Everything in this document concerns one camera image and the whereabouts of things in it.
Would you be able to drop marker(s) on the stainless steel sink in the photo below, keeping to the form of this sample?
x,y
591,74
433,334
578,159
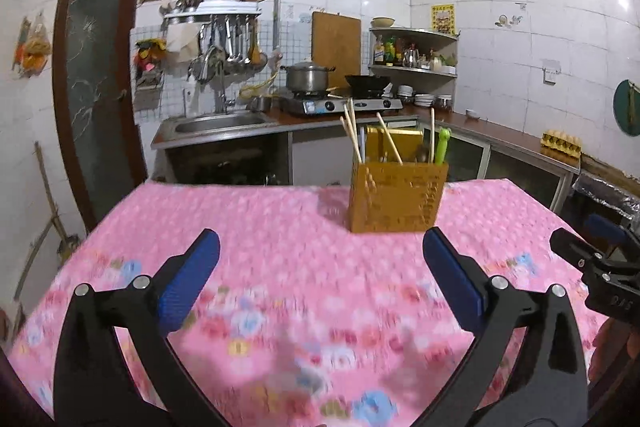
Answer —
x,y
215,123

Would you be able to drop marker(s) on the small steel pot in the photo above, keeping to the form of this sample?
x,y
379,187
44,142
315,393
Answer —
x,y
260,103

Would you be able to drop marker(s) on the steel corner shelf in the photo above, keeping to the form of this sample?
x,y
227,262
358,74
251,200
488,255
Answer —
x,y
420,73

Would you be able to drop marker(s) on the steel wall utensil rack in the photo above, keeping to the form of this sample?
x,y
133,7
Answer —
x,y
212,11

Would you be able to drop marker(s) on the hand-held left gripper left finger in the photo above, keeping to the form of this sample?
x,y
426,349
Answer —
x,y
190,277

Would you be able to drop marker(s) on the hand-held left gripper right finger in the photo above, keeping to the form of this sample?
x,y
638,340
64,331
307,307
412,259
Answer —
x,y
450,277

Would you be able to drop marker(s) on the white hanging cloth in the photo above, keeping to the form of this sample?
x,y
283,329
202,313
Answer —
x,y
182,38

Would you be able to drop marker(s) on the yellow wall poster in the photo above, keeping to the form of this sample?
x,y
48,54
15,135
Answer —
x,y
443,18

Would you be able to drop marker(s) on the hanging orange bags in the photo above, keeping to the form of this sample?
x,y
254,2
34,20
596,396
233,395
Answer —
x,y
34,49

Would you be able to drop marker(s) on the wooden chopstick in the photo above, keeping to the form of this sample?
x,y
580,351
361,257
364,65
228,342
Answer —
x,y
351,141
389,138
353,117
432,132

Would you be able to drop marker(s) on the wall sticker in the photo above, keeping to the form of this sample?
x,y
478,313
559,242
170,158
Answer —
x,y
507,21

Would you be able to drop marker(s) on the steel gas stove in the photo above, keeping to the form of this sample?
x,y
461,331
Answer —
x,y
350,106

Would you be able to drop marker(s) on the foil covered tray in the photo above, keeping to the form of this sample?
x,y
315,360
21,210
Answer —
x,y
607,194

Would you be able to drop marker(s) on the brown framed glass door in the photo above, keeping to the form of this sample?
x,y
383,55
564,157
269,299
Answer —
x,y
95,82

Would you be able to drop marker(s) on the steel bowl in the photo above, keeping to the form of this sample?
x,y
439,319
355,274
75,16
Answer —
x,y
445,102

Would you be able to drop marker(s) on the steel kettle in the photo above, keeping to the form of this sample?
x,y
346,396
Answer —
x,y
411,57

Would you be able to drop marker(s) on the dark sauce bottle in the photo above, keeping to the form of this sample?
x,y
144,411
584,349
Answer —
x,y
390,51

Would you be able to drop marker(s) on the yellow perforated utensil holder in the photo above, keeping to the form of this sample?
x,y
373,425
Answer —
x,y
400,197

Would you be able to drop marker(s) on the white bowl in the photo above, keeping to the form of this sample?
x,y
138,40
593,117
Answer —
x,y
383,22

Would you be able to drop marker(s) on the pink floral tablecloth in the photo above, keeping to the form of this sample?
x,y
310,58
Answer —
x,y
300,267

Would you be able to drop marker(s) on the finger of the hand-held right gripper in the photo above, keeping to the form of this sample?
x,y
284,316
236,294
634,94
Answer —
x,y
605,227
575,249

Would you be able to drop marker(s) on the small white dish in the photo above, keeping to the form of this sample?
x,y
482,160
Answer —
x,y
472,113

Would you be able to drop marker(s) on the large steel cooking pot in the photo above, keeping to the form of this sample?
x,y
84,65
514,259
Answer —
x,y
306,79

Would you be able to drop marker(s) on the white wall socket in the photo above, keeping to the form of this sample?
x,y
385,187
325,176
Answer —
x,y
551,72

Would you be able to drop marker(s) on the steel faucet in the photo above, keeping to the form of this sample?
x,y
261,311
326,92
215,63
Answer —
x,y
221,92

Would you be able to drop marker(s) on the yellow label bottle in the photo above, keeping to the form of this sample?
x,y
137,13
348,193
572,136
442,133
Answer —
x,y
379,53

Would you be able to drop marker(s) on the round green wall hanging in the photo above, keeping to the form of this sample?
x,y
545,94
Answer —
x,y
627,107

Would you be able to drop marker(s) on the stack of white plates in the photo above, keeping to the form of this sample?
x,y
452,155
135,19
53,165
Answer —
x,y
425,100

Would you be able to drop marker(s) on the rectangular wooden cutting board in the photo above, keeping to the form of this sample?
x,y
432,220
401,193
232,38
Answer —
x,y
336,42

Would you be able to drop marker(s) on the stack of white bowls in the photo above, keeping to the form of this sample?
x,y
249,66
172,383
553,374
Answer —
x,y
406,94

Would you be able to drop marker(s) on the white jar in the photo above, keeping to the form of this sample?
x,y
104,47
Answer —
x,y
436,64

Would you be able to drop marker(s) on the wooden mop stick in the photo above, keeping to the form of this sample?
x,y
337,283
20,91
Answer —
x,y
47,192

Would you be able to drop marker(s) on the person's right hand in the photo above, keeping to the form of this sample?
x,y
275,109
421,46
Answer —
x,y
607,347

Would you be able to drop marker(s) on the yellow egg carton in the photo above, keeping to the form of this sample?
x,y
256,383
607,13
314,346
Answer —
x,y
561,142

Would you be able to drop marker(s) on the black wok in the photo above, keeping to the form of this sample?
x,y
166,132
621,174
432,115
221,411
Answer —
x,y
367,83

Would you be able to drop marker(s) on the row of hanging kitchen utensils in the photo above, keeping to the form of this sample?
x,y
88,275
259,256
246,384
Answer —
x,y
232,47

